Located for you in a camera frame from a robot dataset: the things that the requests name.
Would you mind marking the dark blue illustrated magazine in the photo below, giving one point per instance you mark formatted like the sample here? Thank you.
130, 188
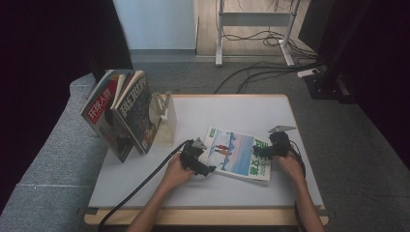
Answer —
138, 112

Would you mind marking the white metal desk frame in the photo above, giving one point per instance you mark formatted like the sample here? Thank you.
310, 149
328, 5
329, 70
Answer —
254, 18

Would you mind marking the portrait magazine with red label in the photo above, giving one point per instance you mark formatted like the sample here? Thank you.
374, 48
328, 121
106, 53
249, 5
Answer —
96, 109

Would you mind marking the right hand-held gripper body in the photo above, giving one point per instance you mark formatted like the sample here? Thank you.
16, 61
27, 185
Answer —
279, 143

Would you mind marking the beige expandable book rack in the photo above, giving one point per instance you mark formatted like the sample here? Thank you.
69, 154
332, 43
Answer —
167, 135

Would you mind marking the white magazine with snow scene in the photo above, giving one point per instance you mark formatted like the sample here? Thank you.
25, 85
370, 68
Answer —
235, 154

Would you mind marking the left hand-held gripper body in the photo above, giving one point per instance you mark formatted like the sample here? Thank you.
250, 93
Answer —
190, 156

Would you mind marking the dark curtain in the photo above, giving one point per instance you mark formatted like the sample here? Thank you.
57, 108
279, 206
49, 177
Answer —
38, 64
386, 64

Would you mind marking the white table mat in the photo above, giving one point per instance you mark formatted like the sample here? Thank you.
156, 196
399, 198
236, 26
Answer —
225, 109

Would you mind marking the red-brown magazine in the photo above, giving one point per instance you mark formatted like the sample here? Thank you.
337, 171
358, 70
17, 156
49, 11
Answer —
126, 84

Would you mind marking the person's left hand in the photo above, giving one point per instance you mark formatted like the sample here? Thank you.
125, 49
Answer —
174, 175

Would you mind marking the white power strip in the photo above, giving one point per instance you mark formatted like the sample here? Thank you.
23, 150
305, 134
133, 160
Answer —
307, 73

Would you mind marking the person's right hand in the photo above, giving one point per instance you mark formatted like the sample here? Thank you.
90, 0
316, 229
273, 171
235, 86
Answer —
293, 169

